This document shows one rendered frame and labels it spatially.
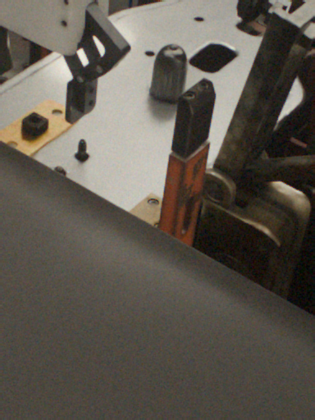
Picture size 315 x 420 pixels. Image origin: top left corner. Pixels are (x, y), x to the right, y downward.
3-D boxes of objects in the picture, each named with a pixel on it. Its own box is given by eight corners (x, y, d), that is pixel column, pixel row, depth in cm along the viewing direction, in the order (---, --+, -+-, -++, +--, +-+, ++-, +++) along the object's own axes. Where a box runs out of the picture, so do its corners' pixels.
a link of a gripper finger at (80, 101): (125, 52, 84) (118, 121, 89) (93, 35, 86) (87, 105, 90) (101, 69, 82) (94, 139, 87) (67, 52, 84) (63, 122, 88)
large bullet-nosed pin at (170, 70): (161, 91, 102) (169, 30, 98) (189, 105, 101) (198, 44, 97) (141, 106, 100) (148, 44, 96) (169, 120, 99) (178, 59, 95)
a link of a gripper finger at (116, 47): (137, 15, 80) (126, 76, 84) (54, -30, 83) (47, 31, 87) (127, 21, 80) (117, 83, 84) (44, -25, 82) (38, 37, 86)
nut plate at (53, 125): (48, 100, 97) (48, 89, 96) (83, 118, 95) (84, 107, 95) (-16, 143, 91) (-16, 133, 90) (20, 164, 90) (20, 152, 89)
